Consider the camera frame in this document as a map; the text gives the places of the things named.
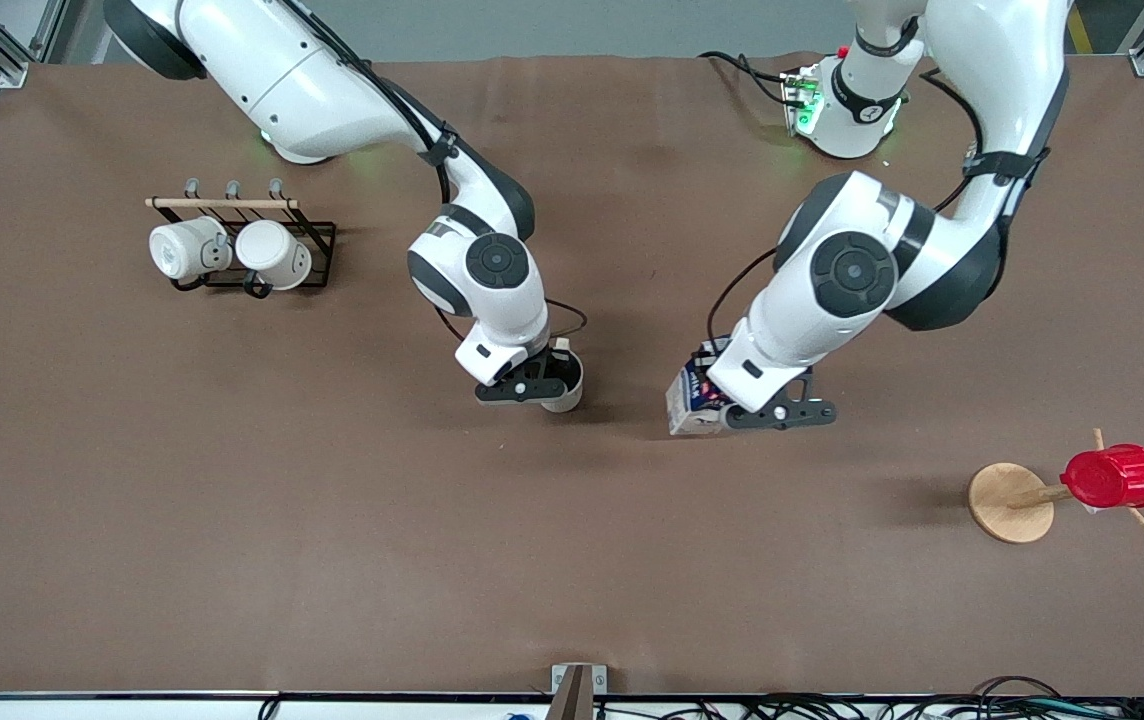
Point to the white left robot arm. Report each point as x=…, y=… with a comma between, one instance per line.
x=852, y=270

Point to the wooden mug tree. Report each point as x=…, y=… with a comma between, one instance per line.
x=1010, y=503

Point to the plain white mug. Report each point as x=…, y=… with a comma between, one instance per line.
x=272, y=252

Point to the beige mug with dark inside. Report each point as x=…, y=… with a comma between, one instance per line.
x=564, y=400

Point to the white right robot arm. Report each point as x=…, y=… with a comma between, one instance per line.
x=312, y=90

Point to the red ribbed plastic cup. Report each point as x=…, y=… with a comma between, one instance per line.
x=1117, y=478

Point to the blue milk carton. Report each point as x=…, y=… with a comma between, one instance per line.
x=684, y=410

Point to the white mug with printed base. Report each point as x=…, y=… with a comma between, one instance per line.
x=182, y=250

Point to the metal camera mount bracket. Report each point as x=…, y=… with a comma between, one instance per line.
x=577, y=690

